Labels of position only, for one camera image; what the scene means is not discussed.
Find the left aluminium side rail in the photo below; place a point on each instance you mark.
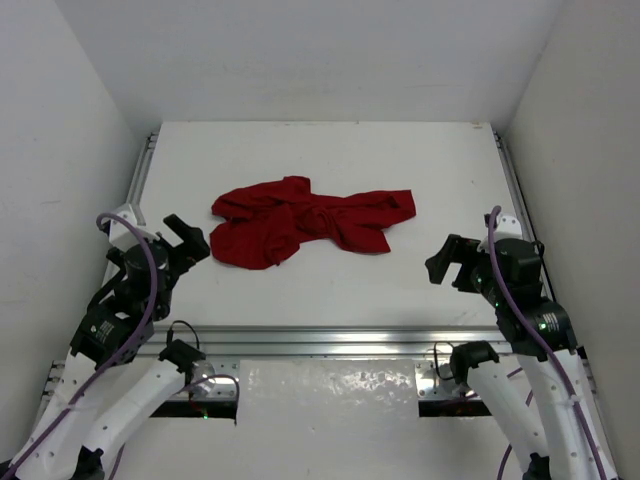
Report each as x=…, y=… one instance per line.
x=142, y=168

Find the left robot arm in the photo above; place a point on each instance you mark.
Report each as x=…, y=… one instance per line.
x=75, y=438

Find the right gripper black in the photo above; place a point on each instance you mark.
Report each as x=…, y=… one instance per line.
x=456, y=249

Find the red t-shirt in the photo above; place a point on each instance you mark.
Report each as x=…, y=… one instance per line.
x=265, y=224

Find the white foam panel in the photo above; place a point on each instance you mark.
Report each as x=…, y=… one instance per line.
x=333, y=390

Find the aluminium side rail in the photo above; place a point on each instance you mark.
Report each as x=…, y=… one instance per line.
x=518, y=200
x=142, y=168

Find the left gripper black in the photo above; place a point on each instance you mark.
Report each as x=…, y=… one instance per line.
x=179, y=248

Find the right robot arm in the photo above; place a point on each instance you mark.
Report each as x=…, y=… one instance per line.
x=558, y=439

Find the right aluminium side rail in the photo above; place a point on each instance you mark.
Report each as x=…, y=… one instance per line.
x=518, y=200

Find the aluminium front rail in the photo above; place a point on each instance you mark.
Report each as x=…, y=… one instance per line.
x=252, y=342

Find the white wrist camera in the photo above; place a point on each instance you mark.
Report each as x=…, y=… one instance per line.
x=125, y=227
x=505, y=226

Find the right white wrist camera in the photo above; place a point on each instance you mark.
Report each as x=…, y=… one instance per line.
x=505, y=226

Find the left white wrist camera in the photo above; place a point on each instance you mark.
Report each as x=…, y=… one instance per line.
x=125, y=227

